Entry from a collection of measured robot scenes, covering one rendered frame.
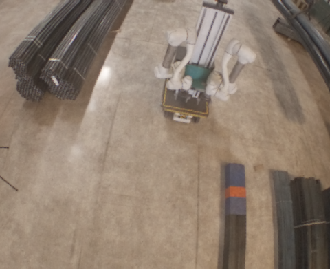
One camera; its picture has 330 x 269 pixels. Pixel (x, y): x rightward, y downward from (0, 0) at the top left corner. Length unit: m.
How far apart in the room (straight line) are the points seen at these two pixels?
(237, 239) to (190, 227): 0.62
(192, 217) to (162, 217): 0.38
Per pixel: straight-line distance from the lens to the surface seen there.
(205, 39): 2.51
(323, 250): 3.44
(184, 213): 2.67
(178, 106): 2.92
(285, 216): 3.27
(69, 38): 3.33
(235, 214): 2.74
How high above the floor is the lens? 2.55
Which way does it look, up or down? 58 degrees down
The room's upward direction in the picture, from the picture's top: 18 degrees clockwise
